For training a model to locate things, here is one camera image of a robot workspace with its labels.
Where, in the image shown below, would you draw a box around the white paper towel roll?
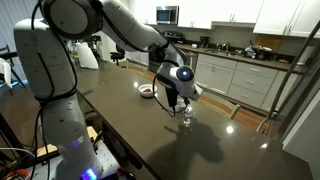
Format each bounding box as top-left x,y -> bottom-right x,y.
297,45 -> 316,66

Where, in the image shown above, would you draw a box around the black and steel stove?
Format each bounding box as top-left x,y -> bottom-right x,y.
147,30 -> 185,74

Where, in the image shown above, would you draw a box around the green houseplant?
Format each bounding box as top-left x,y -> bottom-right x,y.
68,41 -> 80,68

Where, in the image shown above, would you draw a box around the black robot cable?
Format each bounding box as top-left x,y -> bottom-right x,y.
29,0 -> 179,180

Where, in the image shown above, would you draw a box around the light wooden chair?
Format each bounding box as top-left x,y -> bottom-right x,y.
196,89 -> 242,121

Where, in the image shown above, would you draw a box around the stainless steel microwave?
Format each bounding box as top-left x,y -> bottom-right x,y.
155,5 -> 180,26

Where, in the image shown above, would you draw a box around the black coffee maker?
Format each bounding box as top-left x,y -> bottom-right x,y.
199,35 -> 211,49

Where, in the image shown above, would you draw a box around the white ceramic cup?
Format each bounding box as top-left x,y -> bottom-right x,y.
175,99 -> 190,114

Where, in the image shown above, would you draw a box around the wooden board under robot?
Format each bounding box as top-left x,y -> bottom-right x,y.
35,125 -> 99,158

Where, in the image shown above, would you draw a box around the orange cable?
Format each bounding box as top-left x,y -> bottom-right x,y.
0,168 -> 29,180

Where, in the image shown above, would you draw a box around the pile of dishes and cloth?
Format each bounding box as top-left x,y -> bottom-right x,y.
244,44 -> 273,62

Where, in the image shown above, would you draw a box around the white base cabinets with drawers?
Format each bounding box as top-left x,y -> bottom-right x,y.
193,53 -> 303,113

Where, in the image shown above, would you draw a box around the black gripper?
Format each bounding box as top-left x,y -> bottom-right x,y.
165,85 -> 181,113

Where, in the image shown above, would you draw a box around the black tripod boom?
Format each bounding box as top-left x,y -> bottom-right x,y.
0,50 -> 18,62

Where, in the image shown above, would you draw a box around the white wall cabinet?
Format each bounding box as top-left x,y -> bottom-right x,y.
253,0 -> 320,38
129,0 -> 264,30

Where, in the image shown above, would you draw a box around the white ceramic bowl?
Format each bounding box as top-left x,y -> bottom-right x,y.
138,83 -> 158,99

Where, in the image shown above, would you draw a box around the grey perforated robot base plate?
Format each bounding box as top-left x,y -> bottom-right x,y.
28,139 -> 123,180

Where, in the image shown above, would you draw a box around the black office chair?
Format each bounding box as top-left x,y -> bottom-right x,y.
109,44 -> 127,67

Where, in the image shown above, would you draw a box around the stainless steel dishwasher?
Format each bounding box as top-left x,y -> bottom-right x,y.
184,49 -> 199,74

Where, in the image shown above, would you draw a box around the grey metal stand pole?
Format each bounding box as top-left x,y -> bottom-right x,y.
256,20 -> 320,134

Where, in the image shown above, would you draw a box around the wooden cutting board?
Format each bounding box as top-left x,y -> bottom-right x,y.
255,34 -> 283,53

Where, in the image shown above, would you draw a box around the clear drinking glass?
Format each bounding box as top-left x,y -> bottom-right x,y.
182,105 -> 195,126

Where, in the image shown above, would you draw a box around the metal kitchen faucet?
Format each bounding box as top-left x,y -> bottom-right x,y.
216,41 -> 232,53

